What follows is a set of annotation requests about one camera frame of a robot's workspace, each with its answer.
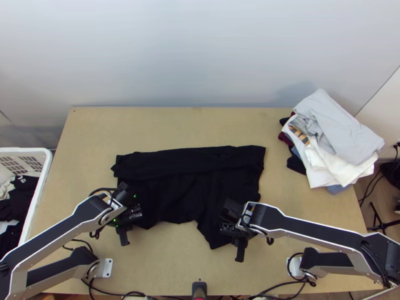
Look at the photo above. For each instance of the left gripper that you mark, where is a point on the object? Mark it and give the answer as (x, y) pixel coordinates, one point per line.
(132, 215)

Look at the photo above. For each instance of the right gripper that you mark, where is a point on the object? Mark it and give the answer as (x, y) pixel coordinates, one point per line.
(228, 226)

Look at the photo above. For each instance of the black t-shirt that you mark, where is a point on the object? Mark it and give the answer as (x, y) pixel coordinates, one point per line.
(187, 178)

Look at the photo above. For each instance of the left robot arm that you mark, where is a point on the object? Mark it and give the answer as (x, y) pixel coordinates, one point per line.
(47, 232)

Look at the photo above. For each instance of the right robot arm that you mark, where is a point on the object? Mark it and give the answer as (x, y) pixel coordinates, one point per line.
(312, 225)

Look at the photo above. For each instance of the white laundry basket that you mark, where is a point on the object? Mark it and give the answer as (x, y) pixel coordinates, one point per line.
(40, 187)

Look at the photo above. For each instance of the heap of clothes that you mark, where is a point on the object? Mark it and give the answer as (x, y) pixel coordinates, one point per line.
(12, 206)

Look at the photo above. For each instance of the black tripod stand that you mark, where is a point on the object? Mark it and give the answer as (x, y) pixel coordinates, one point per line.
(382, 223)

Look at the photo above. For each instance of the pile of folded clothes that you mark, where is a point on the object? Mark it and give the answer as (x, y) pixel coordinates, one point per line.
(331, 131)

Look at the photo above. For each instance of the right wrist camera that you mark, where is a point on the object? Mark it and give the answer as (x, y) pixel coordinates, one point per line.
(230, 207)

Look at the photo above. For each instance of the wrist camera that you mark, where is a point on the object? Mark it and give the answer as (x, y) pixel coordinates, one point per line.
(122, 188)
(230, 207)

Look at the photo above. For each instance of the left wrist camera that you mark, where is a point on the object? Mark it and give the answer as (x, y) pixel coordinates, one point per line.
(122, 188)

